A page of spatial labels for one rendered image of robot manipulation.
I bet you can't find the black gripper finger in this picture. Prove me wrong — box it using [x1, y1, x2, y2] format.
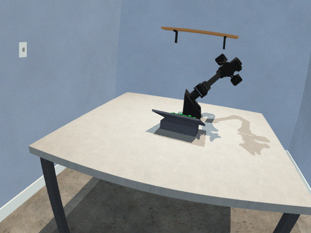
[217, 56, 228, 66]
[230, 74, 241, 83]

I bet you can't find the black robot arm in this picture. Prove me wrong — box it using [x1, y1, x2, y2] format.
[188, 57, 242, 102]

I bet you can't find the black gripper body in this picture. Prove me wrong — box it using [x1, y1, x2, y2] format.
[215, 54, 242, 86]

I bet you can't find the grey switch panel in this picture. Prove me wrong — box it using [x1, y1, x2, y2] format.
[152, 109, 205, 137]

